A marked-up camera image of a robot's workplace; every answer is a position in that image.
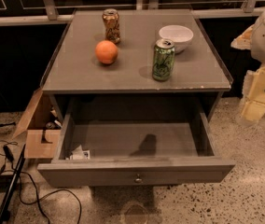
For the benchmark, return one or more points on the green soda can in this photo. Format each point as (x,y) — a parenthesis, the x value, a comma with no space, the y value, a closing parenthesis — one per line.
(163,59)

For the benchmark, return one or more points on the brown cardboard box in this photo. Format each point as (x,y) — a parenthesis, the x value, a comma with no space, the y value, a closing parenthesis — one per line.
(41,142)

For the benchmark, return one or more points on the gold soda can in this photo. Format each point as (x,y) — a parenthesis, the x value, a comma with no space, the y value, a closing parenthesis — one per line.
(111,22)

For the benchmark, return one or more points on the metal window railing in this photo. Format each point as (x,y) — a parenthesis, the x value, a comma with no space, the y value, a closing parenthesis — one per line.
(132,8)

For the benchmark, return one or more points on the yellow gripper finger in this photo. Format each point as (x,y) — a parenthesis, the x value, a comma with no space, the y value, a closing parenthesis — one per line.
(243,41)
(252,105)

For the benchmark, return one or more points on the grey cabinet with glass top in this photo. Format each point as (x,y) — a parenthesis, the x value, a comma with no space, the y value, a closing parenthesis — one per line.
(76,69)

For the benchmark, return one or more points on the white ceramic bowl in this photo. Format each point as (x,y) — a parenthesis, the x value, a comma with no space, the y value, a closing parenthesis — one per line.
(181,36)

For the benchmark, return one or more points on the round metal drawer knob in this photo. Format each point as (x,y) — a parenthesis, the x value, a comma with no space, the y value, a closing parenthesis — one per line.
(138,179)

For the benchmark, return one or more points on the orange fruit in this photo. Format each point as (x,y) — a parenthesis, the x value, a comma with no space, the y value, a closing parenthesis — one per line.
(106,52)

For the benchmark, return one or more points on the open grey top drawer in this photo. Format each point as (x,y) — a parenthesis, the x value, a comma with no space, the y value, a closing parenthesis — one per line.
(166,140)

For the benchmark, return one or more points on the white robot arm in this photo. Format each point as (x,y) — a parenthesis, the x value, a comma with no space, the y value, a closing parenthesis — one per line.
(258,40)

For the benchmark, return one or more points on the black flat panel on floor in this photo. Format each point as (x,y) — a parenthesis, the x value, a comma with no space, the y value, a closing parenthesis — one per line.
(16,172)

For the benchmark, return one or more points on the white paper scrap in drawer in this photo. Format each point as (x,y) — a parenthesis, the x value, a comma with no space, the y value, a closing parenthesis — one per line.
(80,154)

